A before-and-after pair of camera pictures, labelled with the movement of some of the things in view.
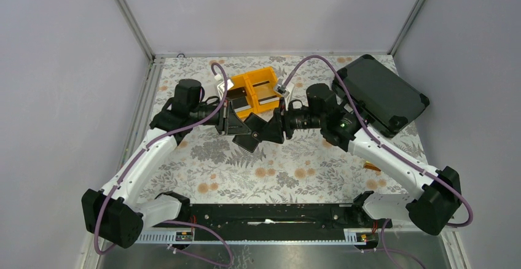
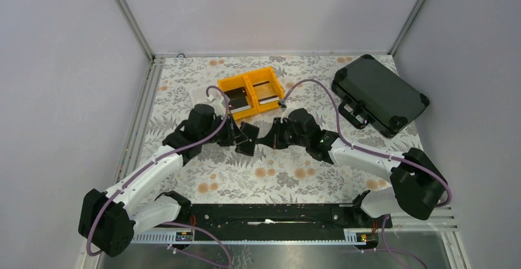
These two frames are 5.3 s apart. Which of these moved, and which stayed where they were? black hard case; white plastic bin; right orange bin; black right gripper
Moved: white plastic bin
Stayed: black right gripper; black hard case; right orange bin
